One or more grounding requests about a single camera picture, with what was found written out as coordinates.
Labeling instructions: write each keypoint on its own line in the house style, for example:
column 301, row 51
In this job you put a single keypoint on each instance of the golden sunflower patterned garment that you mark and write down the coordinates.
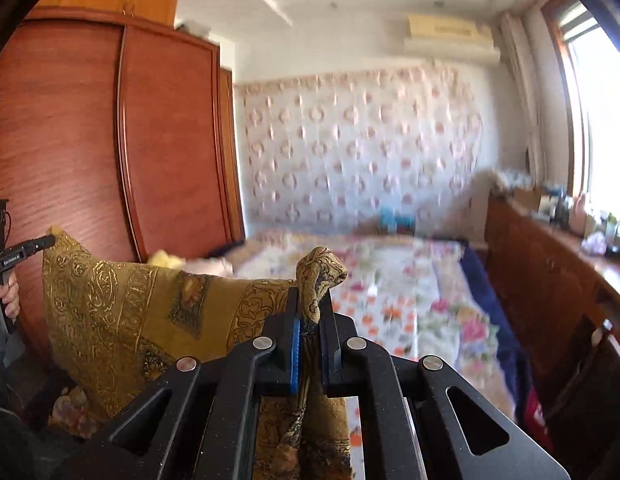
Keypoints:
column 114, row 310

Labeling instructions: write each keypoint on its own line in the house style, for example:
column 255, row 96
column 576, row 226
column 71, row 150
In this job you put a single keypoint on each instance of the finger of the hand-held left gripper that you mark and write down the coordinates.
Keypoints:
column 37, row 244

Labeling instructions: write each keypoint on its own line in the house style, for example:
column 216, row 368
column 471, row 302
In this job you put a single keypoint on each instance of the red cloth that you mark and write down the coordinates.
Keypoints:
column 534, row 415

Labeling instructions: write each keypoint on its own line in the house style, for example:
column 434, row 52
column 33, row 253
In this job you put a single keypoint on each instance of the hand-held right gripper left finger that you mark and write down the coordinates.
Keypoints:
column 295, row 355

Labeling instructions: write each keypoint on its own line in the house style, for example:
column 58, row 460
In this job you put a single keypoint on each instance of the yellow plush toy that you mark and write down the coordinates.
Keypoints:
column 167, row 259

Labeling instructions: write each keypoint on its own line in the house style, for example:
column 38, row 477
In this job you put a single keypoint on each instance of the wooden slatted wardrobe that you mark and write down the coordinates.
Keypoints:
column 164, row 135

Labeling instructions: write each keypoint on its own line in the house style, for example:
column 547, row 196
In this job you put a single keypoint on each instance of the teal plastic bag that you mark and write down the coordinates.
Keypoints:
column 396, row 220

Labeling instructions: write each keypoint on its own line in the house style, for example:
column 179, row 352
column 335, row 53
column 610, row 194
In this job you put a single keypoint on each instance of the black chair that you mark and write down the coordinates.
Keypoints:
column 590, row 385

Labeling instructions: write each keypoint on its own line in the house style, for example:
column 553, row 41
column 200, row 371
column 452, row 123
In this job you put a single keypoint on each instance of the pink bottle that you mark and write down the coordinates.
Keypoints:
column 579, row 210

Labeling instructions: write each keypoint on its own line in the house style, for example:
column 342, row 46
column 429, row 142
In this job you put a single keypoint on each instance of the wall air conditioner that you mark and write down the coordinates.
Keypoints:
column 440, row 27

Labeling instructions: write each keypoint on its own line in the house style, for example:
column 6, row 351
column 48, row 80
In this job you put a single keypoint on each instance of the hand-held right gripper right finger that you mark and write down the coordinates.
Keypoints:
column 331, row 355

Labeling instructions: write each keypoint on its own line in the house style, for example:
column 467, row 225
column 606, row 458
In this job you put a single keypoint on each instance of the colourful floral quilt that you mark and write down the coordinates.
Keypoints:
column 72, row 410

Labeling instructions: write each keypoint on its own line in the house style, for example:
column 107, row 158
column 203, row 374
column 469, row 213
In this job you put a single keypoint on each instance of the crumpled white tissue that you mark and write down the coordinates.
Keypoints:
column 595, row 242

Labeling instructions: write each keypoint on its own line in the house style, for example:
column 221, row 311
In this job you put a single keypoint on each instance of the pale window curtain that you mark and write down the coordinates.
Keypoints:
column 520, row 85

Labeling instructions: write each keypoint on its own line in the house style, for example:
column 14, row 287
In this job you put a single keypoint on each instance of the wooden framed window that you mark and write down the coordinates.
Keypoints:
column 600, row 110

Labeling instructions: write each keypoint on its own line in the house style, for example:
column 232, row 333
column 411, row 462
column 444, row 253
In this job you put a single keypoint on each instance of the orange fruit print sheet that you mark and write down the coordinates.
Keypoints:
column 385, row 320

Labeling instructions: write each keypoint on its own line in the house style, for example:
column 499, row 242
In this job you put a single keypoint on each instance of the cardboard box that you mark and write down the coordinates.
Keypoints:
column 526, row 199

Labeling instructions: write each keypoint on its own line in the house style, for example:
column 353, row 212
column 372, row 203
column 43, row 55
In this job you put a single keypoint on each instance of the sheer circle patterned curtain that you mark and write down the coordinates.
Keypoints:
column 350, row 160

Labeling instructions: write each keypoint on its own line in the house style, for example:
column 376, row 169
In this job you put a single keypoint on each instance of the navy blue blanket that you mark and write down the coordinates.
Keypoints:
column 495, row 320

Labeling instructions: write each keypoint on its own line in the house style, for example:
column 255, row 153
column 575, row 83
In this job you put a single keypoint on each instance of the person's left forearm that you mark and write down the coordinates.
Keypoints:
column 4, row 342

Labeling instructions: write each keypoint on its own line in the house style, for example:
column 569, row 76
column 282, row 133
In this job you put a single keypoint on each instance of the person's left hand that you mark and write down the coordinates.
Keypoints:
column 9, row 297

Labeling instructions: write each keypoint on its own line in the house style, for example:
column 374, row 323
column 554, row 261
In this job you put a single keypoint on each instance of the stack of folded cloths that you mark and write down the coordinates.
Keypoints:
column 510, row 181

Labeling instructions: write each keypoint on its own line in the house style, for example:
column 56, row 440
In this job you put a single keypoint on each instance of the pink floral blanket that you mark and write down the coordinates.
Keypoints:
column 440, row 310

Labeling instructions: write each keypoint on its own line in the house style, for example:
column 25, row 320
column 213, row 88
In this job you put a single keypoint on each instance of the low wooden cabinet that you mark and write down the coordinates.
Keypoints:
column 530, row 270

